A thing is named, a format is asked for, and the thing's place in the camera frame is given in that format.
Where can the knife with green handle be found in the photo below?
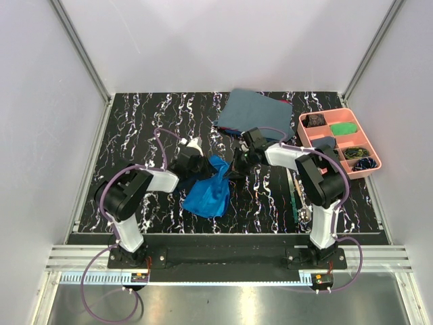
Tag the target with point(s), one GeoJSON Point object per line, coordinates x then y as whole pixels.
{"type": "Point", "coordinates": [292, 196]}

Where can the grey folded napkin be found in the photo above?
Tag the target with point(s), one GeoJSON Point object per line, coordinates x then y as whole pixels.
{"type": "Point", "coordinates": [247, 109]}

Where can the pink divided tray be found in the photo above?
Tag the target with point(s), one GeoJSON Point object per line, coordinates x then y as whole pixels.
{"type": "Point", "coordinates": [358, 139]}

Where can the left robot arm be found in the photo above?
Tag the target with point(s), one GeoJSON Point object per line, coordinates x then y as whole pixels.
{"type": "Point", "coordinates": [119, 194]}

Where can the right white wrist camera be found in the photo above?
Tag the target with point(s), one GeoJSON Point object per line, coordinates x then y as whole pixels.
{"type": "Point", "coordinates": [243, 146]}

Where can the blue cloth napkin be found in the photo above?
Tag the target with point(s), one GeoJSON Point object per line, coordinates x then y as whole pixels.
{"type": "Point", "coordinates": [209, 198]}

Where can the red folded napkin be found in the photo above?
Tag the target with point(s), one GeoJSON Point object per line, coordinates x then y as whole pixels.
{"type": "Point", "coordinates": [230, 131]}

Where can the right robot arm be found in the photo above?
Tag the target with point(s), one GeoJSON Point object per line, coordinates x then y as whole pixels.
{"type": "Point", "coordinates": [323, 178]}

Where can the dark patterned item in tray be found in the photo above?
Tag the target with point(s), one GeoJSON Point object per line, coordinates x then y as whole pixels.
{"type": "Point", "coordinates": [314, 120]}

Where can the yellow green item in tray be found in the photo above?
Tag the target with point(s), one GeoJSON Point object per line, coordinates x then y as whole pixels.
{"type": "Point", "coordinates": [355, 153]}

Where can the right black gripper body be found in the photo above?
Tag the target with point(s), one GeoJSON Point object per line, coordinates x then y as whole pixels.
{"type": "Point", "coordinates": [244, 160]}

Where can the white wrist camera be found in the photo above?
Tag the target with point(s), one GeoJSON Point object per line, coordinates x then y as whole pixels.
{"type": "Point", "coordinates": [243, 146]}
{"type": "Point", "coordinates": [194, 143]}

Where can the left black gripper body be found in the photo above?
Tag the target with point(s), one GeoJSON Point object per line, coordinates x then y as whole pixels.
{"type": "Point", "coordinates": [201, 170]}

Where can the aluminium frame rail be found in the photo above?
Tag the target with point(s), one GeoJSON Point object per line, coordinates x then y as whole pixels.
{"type": "Point", "coordinates": [72, 34]}

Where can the blue patterned item in tray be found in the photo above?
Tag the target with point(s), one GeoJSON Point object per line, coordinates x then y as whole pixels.
{"type": "Point", "coordinates": [365, 164]}

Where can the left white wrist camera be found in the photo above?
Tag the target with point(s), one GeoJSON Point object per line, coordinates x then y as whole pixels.
{"type": "Point", "coordinates": [194, 143]}

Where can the grey item in tray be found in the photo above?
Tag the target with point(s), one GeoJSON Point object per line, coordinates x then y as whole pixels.
{"type": "Point", "coordinates": [327, 140]}

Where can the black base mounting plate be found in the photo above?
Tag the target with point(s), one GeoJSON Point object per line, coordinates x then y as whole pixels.
{"type": "Point", "coordinates": [222, 259]}

